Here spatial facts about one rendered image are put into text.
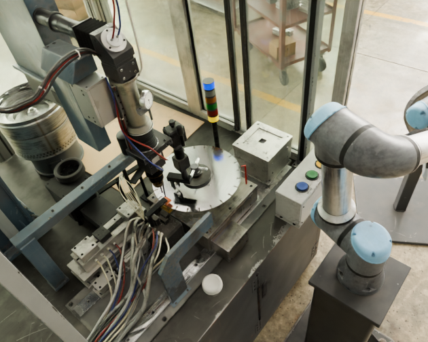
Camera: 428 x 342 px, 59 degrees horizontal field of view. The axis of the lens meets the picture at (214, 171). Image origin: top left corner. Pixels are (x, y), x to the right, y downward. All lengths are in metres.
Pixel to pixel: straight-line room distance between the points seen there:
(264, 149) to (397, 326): 1.15
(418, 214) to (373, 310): 1.30
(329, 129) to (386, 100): 2.47
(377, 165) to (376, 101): 2.48
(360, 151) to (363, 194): 1.72
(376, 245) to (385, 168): 0.37
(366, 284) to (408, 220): 1.24
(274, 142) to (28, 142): 1.01
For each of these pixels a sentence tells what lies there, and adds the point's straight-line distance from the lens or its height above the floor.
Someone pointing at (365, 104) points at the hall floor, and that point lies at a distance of 3.32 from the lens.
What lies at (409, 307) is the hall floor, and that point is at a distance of 2.28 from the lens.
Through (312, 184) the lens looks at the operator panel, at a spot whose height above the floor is 0.90.
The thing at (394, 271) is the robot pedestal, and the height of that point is 0.75.
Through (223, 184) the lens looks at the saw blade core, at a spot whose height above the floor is 0.95.
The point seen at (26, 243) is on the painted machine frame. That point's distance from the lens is 1.34.
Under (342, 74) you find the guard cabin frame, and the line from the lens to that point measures 1.36.
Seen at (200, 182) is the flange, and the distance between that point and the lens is 1.37.
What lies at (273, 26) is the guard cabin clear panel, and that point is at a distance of 1.45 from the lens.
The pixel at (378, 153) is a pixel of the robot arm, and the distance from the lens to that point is 0.90.
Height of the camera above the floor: 1.98
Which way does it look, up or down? 46 degrees down
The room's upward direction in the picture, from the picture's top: 9 degrees counter-clockwise
